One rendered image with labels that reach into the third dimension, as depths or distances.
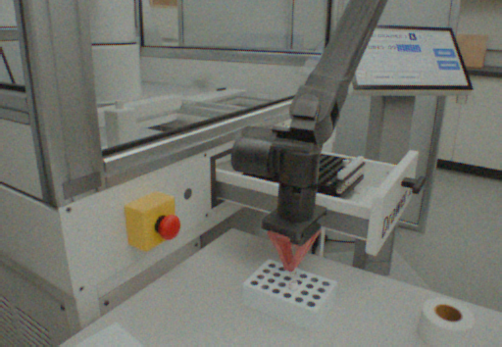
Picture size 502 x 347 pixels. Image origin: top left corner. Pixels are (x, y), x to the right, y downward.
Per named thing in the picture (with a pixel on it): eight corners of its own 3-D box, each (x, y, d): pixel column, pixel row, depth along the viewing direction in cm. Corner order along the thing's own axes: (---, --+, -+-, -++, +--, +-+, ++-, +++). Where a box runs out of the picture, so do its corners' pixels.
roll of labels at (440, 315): (412, 340, 54) (417, 318, 53) (424, 313, 59) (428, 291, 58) (464, 361, 50) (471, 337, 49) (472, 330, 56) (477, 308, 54)
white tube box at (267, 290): (335, 301, 62) (337, 281, 61) (314, 333, 55) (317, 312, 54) (268, 277, 68) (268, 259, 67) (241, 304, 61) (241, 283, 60)
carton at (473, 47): (484, 66, 354) (490, 34, 345) (481, 68, 329) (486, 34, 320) (438, 62, 377) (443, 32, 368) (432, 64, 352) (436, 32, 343)
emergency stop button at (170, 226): (183, 235, 63) (182, 213, 62) (166, 245, 60) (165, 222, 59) (170, 229, 65) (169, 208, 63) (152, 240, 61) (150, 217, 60)
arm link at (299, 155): (315, 149, 53) (326, 139, 58) (267, 142, 56) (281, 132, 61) (310, 197, 55) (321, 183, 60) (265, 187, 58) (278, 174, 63)
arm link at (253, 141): (322, 94, 56) (328, 123, 63) (248, 86, 60) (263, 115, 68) (300, 171, 52) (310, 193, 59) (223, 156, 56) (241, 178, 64)
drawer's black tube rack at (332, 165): (362, 189, 87) (365, 161, 85) (332, 220, 73) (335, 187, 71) (275, 170, 98) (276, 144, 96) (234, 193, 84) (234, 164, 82)
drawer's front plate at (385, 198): (411, 197, 87) (419, 150, 84) (375, 257, 64) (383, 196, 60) (403, 196, 88) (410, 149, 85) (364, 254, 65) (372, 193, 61)
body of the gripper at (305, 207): (259, 230, 58) (261, 184, 56) (291, 207, 67) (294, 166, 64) (298, 244, 55) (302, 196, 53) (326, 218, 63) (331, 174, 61)
